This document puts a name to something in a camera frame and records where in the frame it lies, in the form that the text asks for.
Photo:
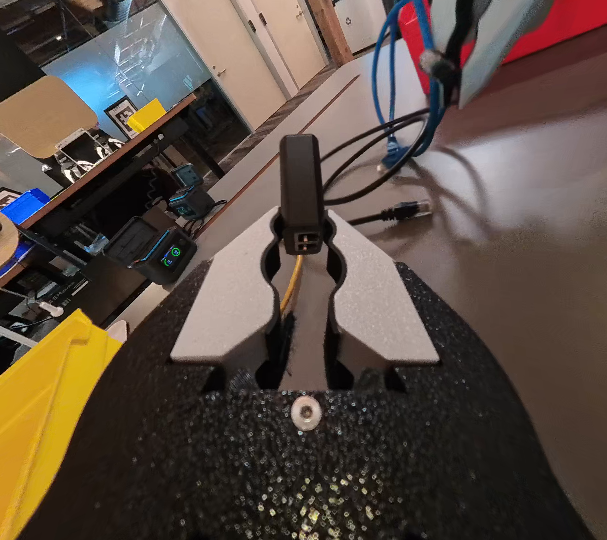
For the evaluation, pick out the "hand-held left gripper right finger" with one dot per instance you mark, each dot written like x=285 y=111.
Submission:
x=379 y=307

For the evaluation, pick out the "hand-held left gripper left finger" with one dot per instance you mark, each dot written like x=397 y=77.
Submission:
x=223 y=303

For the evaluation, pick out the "black ethernet adapter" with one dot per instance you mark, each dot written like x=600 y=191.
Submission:
x=301 y=184

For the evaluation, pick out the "red plastic bin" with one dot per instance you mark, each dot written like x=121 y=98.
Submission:
x=559 y=18

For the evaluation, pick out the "large black power station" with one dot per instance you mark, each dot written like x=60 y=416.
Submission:
x=151 y=255

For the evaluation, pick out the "white recycling bin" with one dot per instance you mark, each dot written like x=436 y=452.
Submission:
x=360 y=23

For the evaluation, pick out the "small black power station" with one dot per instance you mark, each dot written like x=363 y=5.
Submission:
x=187 y=175
x=192 y=204

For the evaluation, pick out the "black cardboard box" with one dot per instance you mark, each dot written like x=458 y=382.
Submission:
x=61 y=293

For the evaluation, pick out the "white door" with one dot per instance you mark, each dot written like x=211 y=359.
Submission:
x=223 y=28
x=280 y=4

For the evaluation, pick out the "small yellow plastic bin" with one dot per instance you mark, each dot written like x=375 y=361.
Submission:
x=147 y=115

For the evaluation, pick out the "black and white tag sign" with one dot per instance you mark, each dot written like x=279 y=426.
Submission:
x=121 y=115

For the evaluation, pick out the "large yellow plastic bin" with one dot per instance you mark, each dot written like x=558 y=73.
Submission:
x=38 y=416

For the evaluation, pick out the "blue storage bin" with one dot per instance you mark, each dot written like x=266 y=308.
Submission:
x=23 y=207

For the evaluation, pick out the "wooden spool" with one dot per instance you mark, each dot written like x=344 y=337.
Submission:
x=5 y=241

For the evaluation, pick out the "rounded wooden board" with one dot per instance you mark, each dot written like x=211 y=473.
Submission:
x=42 y=115

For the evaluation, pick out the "glass partition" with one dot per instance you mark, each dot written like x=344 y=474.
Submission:
x=142 y=51

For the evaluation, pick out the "wooden post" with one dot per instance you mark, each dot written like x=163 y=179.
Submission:
x=322 y=4

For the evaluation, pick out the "wooden desk with black frame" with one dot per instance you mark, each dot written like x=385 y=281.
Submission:
x=118 y=157

